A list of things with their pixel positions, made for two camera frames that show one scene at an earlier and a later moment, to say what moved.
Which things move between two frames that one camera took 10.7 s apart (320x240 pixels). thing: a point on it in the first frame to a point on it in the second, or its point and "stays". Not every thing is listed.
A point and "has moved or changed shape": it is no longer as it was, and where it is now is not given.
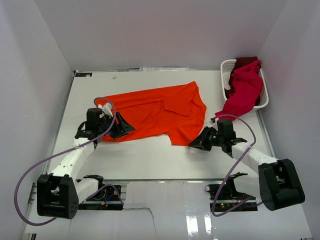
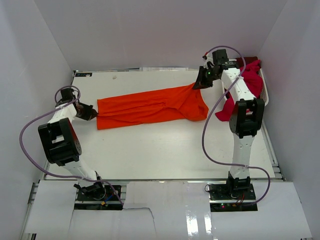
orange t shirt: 178,111 has moved or changed shape
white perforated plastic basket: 226,66 stays
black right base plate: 227,198 stays
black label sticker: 83,74 stays
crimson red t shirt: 246,83 stays
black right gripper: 200,142 to 201,82
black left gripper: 123,128 to 91,113
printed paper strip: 148,69 stays
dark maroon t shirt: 241,61 stays
